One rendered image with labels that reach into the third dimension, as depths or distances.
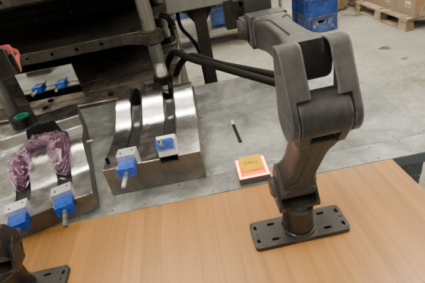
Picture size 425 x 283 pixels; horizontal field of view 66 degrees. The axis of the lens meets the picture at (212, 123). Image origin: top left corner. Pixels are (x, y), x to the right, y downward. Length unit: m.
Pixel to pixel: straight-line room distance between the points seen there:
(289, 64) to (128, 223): 0.60
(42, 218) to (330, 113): 0.75
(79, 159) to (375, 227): 0.78
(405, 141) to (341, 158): 0.18
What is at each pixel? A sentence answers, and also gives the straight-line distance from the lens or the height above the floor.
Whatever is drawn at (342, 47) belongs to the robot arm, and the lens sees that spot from 0.43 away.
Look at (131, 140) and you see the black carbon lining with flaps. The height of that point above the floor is 0.88.
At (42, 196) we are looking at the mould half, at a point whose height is 0.86.
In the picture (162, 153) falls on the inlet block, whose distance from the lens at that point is 0.86.
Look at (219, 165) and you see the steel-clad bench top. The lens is 0.93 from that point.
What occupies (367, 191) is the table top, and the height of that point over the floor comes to 0.80.
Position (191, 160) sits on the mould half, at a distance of 0.87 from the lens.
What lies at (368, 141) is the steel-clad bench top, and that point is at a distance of 1.00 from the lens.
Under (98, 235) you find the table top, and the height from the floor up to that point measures 0.80.
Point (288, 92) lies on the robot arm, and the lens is 0.40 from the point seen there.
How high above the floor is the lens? 1.37
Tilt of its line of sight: 30 degrees down
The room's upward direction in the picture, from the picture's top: 12 degrees counter-clockwise
